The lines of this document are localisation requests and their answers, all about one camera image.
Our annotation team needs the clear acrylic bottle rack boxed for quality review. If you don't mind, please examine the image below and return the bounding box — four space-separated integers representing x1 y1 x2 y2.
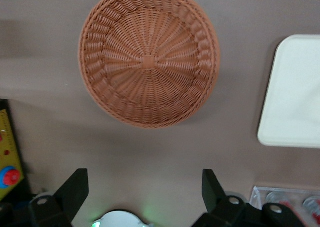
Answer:
249 185 320 227

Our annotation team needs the brown round wicker basket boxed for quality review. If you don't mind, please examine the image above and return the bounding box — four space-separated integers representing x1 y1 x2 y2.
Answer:
78 0 221 130

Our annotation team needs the red cola bottle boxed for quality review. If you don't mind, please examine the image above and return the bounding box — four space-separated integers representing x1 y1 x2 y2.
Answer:
301 195 320 217
265 190 302 222

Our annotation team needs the emergency stop button box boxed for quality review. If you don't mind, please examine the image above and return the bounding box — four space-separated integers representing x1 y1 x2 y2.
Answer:
0 98 26 203

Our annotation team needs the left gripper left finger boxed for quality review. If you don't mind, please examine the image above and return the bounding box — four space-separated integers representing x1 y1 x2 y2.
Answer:
28 168 90 227

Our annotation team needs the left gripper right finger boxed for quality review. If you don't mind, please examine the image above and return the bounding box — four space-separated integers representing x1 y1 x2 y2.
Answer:
191 168 249 227

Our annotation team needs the cream plastic tray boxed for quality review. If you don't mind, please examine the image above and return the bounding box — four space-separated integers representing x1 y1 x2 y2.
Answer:
257 34 320 149

